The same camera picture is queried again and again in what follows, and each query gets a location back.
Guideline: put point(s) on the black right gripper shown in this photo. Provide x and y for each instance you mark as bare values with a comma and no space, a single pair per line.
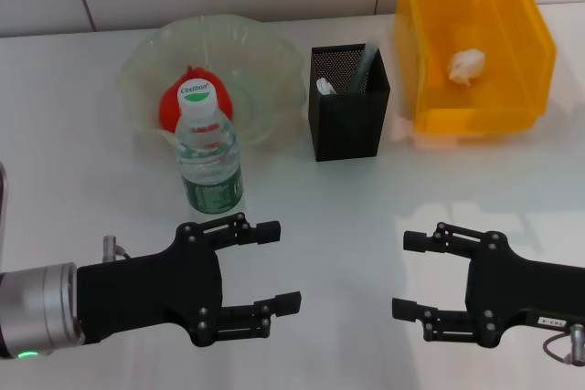
525,289

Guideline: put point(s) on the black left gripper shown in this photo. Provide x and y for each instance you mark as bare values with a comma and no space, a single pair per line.
151,294

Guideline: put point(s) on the clear green-label water bottle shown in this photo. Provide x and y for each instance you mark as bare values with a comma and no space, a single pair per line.
212,180

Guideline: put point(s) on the orange toy fruit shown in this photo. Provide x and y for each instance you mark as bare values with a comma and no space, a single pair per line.
169,109

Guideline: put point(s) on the silver marker pen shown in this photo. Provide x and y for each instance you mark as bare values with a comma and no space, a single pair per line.
363,68

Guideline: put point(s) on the white paper ball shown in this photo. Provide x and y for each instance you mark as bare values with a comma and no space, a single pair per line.
466,68

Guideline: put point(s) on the black mesh pen holder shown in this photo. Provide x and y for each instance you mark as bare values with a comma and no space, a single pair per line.
347,125

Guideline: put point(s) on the green glass fruit plate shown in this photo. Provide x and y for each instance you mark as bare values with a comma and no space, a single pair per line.
265,66

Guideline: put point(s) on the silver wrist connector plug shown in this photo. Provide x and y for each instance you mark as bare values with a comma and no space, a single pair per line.
578,343
109,248

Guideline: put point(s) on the yellow plastic bin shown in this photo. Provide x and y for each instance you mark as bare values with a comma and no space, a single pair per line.
503,102

